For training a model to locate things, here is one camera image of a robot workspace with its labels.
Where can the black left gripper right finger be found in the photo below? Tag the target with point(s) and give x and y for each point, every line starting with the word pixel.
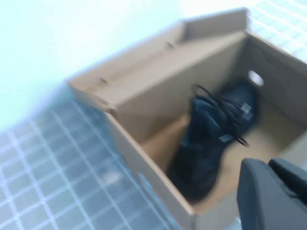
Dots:
pixel 292 177

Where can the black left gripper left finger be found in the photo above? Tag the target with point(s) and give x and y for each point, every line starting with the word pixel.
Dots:
pixel 263 203

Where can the black knit sneaker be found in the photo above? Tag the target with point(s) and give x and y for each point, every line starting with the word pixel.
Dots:
pixel 204 143

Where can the brown cardboard shoe box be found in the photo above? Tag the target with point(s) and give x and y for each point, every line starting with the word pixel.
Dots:
pixel 168 72

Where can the grey white-checked tablecloth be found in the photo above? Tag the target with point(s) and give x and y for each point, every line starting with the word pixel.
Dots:
pixel 60 167

